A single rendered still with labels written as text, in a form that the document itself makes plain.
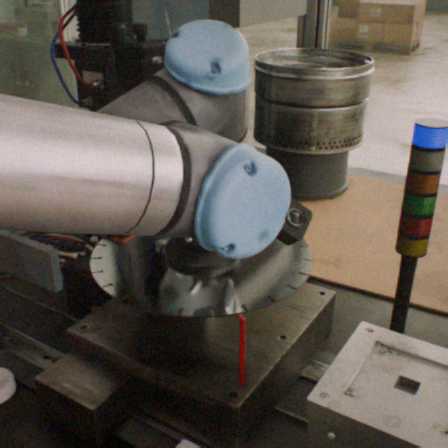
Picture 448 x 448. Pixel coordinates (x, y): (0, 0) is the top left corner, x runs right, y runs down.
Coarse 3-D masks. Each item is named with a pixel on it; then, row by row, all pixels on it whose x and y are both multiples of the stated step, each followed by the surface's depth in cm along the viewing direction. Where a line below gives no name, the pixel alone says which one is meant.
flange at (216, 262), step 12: (180, 240) 87; (192, 240) 84; (168, 252) 84; (180, 252) 83; (192, 252) 83; (204, 252) 83; (180, 264) 81; (192, 264) 81; (204, 264) 81; (216, 264) 81; (228, 264) 82
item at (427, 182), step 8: (408, 168) 77; (408, 176) 77; (416, 176) 75; (424, 176) 75; (432, 176) 75; (440, 176) 76; (408, 184) 77; (416, 184) 76; (424, 184) 75; (432, 184) 75; (416, 192) 76; (424, 192) 76; (432, 192) 76
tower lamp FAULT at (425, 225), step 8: (400, 216) 80; (408, 216) 78; (416, 216) 78; (432, 216) 78; (400, 224) 80; (408, 224) 79; (416, 224) 78; (424, 224) 78; (400, 232) 80; (408, 232) 79; (416, 232) 79; (424, 232) 79
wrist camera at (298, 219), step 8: (296, 208) 65; (304, 208) 66; (288, 216) 64; (296, 216) 64; (304, 216) 65; (288, 224) 64; (296, 224) 65; (304, 224) 65; (280, 232) 64; (288, 232) 64; (296, 232) 64; (304, 232) 65; (280, 240) 66; (288, 240) 65; (296, 240) 65
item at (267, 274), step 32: (96, 256) 84; (128, 256) 84; (160, 256) 84; (256, 256) 84; (288, 256) 84; (128, 288) 77; (160, 288) 77; (192, 288) 77; (224, 288) 77; (256, 288) 77; (288, 288) 77
